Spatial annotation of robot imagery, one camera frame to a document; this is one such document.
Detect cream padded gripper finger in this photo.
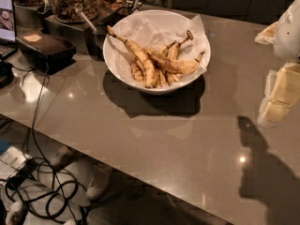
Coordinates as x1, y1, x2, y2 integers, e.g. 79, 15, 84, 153
257, 63, 300, 128
255, 22, 278, 45

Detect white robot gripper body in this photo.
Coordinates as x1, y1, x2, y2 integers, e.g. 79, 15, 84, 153
274, 0, 300, 61

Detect spotted banana across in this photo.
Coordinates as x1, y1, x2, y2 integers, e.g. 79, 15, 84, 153
143, 46, 205, 74

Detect spotted banana with upright stem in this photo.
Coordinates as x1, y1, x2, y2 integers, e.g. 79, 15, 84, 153
165, 30, 194, 85

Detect spotted banana in middle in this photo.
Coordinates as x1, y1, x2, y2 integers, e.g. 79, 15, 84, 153
157, 41, 178, 87

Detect white ceramic bowl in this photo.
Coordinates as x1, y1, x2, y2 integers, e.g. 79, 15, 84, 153
102, 9, 212, 96

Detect white paper bowl liner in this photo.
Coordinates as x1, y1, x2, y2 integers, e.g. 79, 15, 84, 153
107, 9, 210, 83

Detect long spotted banana left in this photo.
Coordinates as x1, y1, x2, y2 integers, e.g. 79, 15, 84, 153
107, 25, 158, 88

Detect small spotted banana lower left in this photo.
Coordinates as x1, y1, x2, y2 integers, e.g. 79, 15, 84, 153
130, 60, 143, 83

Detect white scoop in jar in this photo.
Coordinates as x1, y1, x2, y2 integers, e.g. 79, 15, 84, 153
75, 7, 98, 35

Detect black tray under jars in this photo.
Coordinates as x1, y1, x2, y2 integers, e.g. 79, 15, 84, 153
15, 5, 132, 59

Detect glass jar of nuts centre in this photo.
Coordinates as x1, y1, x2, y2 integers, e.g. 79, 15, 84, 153
49, 0, 98, 23

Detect black box with label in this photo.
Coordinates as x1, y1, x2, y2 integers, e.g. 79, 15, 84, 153
16, 30, 76, 75

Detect white chair base legs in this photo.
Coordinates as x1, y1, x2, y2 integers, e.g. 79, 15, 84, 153
5, 146, 112, 225

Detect laptop with lit screen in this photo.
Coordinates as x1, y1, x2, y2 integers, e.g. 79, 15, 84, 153
0, 0, 18, 60

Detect black power adapter on floor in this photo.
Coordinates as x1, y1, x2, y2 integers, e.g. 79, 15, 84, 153
6, 158, 38, 190

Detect black round object left edge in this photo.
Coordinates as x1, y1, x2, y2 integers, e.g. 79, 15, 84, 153
0, 61, 14, 89

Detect white paper on floor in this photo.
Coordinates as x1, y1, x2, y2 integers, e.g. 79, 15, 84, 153
0, 146, 30, 185

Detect black cable to floor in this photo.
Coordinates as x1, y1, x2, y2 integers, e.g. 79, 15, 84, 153
3, 63, 92, 225

